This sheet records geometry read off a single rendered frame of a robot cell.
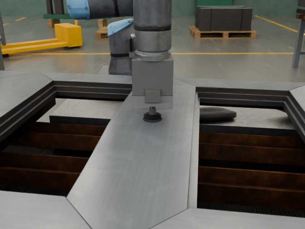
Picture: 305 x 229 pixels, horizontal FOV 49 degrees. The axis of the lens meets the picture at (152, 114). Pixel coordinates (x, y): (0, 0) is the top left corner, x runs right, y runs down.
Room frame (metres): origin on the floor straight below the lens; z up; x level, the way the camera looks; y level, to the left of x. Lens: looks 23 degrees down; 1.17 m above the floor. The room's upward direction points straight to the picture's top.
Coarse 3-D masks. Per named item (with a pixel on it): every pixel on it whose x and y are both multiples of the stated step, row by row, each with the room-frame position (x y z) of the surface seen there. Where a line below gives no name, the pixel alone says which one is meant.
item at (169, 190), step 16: (80, 176) 0.46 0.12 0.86; (96, 176) 0.46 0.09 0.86; (112, 176) 0.46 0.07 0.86; (128, 176) 0.46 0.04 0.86; (144, 176) 0.46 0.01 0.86; (160, 176) 0.46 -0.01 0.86; (176, 176) 0.46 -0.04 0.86; (80, 192) 0.42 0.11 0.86; (96, 192) 0.42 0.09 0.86; (112, 192) 0.42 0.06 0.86; (128, 192) 0.42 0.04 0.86; (144, 192) 0.42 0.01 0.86; (160, 192) 0.42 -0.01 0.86; (176, 192) 0.42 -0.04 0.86
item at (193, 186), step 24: (48, 96) 0.94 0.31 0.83; (72, 96) 0.98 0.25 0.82; (96, 96) 0.97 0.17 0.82; (120, 96) 0.96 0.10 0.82; (216, 96) 0.93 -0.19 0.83; (240, 96) 0.92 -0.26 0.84; (264, 96) 0.91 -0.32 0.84; (288, 96) 0.90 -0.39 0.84; (0, 120) 0.71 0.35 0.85; (24, 120) 0.78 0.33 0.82; (192, 144) 0.61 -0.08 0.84; (192, 168) 0.52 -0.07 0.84; (192, 192) 0.44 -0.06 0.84
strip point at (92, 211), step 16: (80, 208) 0.39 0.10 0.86; (96, 208) 0.39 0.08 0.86; (112, 208) 0.39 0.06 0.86; (128, 208) 0.39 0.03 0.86; (144, 208) 0.39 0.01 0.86; (160, 208) 0.39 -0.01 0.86; (176, 208) 0.39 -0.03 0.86; (96, 224) 0.35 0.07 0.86; (112, 224) 0.35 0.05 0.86; (128, 224) 0.35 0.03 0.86; (144, 224) 0.35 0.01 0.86
